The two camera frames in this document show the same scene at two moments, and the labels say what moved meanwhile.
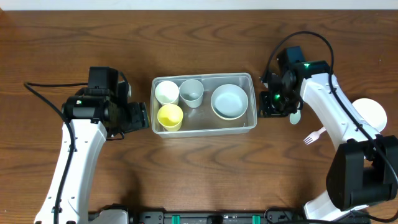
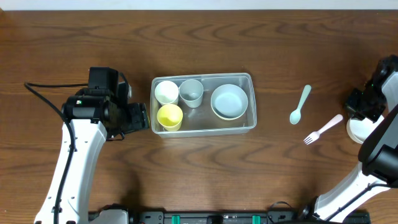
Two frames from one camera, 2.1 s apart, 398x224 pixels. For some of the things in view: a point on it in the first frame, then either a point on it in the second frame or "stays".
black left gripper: (138, 115) stays
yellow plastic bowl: (229, 111) stays
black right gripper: (267, 104) to (356, 104)
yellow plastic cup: (170, 116) stays
